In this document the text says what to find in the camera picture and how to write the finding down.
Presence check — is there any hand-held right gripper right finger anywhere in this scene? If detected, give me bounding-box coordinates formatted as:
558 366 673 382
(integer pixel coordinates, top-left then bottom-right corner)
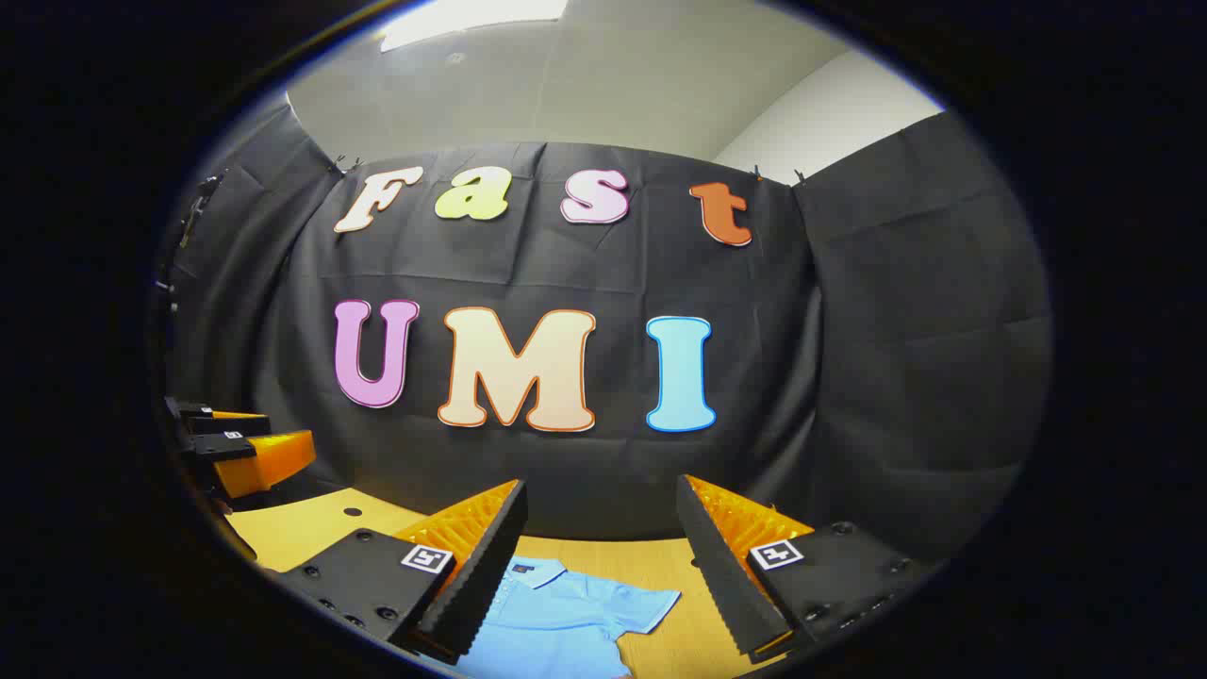
675 474 944 663

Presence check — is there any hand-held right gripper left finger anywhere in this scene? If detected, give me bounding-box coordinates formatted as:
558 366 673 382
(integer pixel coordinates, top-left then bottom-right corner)
273 478 529 666

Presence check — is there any light blue T-shirt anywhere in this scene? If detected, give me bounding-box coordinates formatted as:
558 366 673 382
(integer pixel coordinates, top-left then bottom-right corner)
457 556 682 679

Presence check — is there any black backdrop cloth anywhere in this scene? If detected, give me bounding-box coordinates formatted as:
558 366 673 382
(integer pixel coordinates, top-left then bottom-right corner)
151 94 1055 567

